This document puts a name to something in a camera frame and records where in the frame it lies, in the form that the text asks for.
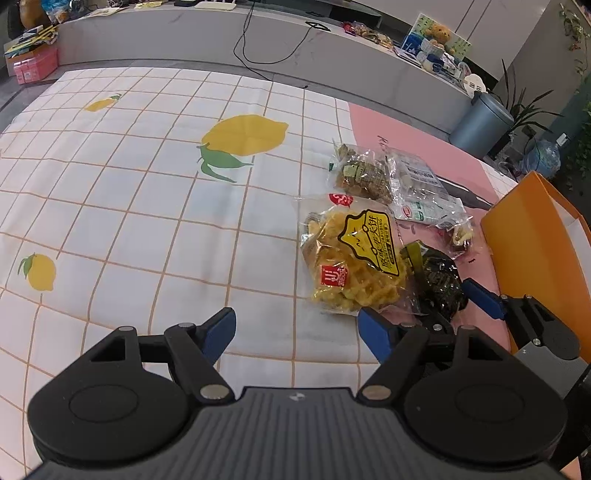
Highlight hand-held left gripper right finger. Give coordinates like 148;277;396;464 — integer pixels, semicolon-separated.
356;307;522;404

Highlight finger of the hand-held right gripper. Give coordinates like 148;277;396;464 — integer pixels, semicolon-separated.
414;271;458;336
463;277;581;361

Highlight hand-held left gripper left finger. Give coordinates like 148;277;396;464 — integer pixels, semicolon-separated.
69;307;237;404

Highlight dark seaweed snack packet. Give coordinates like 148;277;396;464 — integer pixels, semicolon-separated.
399;242;470;320

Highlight orange cardboard box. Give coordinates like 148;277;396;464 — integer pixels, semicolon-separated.
480;171;591;352

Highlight yellow waffle snack packet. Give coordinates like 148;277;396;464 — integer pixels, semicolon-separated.
295;194;416;317

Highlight clear white-ball snack packet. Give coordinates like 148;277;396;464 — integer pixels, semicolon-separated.
385;151;468;228

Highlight small clear wrapped snack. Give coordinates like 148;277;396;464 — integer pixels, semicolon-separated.
441;220;476;255

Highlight blue water bottle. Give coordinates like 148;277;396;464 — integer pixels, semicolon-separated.
522;134;571;179

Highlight long-leaf potted plant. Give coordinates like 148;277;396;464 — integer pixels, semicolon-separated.
489;58;570;158

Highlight brown nut snack packet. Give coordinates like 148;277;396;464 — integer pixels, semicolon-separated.
329;142;396;205

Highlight lemon checked tablecloth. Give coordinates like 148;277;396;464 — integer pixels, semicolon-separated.
0;67;523;480

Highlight grey blue trash bin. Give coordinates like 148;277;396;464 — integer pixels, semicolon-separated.
449;91;515;159

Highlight brown teddy bear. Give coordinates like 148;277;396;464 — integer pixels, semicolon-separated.
425;23;454;47

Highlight hanging vine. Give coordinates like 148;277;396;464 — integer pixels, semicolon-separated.
558;4;591;85

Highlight pile of wrapped candies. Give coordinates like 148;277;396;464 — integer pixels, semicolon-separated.
344;21;396;49

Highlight grey tv console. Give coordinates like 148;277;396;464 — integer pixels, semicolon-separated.
55;0;476;140

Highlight pink storage box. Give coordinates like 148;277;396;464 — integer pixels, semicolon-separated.
13;46;60;85

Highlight yellow black booklets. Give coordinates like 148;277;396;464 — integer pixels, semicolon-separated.
4;25;59;59

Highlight blue snack bag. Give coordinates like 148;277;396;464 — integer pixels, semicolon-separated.
41;0;70;22

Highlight black cable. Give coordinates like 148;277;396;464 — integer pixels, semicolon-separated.
233;0;331;89

